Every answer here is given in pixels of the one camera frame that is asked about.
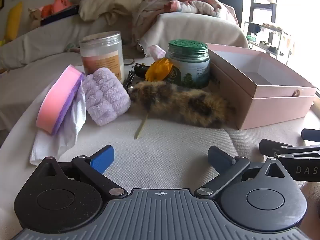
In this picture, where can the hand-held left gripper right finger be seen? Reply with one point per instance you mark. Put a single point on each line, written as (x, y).
(216, 158)

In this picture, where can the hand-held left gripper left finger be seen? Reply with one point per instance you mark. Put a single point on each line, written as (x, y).
(103, 158)

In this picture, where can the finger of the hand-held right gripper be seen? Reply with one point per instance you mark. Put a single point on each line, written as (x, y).
(280, 148)
(311, 135)

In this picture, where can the white tissue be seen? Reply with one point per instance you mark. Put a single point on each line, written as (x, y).
(65, 140)

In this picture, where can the pink cardboard box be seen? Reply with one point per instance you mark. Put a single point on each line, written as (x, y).
(275, 105)

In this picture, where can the purple fluffy cloth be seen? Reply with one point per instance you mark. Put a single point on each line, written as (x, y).
(106, 97)

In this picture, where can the pink and purple sponge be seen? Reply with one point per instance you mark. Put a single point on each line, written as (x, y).
(56, 100)

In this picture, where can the orange artificial flower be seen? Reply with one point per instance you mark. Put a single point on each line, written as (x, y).
(158, 70)

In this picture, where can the pale pink soft pouch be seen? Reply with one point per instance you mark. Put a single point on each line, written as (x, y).
(157, 52)

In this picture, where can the white tablecloth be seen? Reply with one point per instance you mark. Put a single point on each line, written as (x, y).
(162, 140)

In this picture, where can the glass jar with green lid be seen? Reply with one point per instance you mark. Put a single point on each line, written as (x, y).
(188, 65)

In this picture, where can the clear jar with beige label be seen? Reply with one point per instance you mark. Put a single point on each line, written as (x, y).
(101, 55)

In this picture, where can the metal shelf rack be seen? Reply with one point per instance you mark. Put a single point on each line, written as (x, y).
(267, 30)

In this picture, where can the grey covered sofa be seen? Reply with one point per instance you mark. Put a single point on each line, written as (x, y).
(50, 37)

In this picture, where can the dark flat tray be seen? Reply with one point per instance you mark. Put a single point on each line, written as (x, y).
(60, 15)

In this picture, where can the beige pillow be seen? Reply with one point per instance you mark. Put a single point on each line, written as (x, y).
(110, 7)

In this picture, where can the beige plush toy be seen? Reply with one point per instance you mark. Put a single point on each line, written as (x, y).
(34, 17)

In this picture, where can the pink floral blanket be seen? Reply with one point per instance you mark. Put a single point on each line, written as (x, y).
(160, 7)

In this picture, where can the yellow pillow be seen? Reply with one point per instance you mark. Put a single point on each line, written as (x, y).
(13, 21)

